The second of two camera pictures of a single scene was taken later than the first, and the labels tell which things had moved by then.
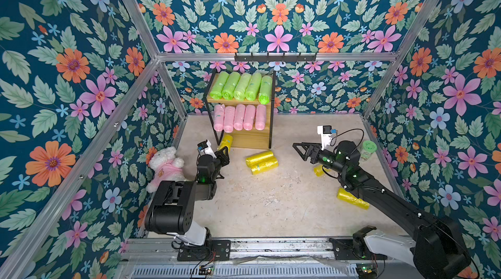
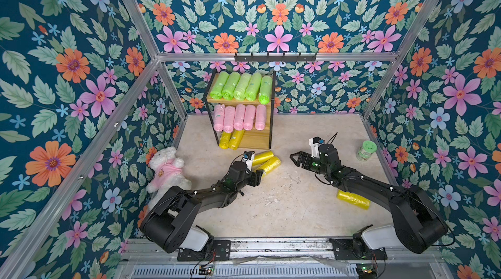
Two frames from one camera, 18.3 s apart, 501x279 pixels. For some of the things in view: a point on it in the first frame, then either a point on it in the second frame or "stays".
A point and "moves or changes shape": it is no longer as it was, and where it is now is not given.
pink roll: [218, 117] stays
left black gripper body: [219, 162] to [252, 179]
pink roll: [229, 117] stays
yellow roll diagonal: [318, 171] moves or changes shape
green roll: [241, 86] stays
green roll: [252, 90] stays
